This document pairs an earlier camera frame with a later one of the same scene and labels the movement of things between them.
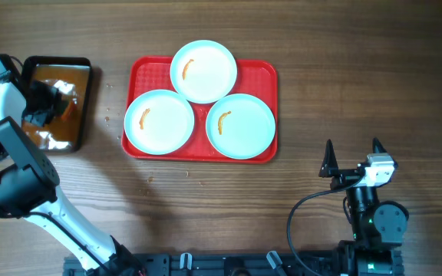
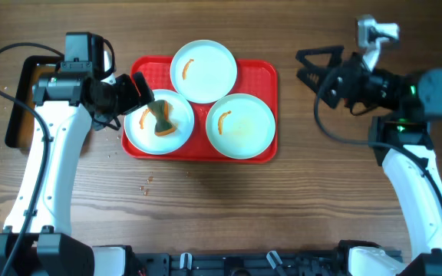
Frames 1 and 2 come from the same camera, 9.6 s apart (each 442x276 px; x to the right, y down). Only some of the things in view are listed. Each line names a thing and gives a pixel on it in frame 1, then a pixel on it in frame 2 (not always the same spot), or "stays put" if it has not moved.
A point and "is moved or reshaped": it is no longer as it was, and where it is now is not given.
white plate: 159,122 stays put
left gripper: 50,96 -> 131,100
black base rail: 219,264 stays put
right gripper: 330,169 -> 354,83
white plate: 240,126 stays put
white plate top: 203,72 stays put
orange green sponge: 67,111 is moved or reshaped
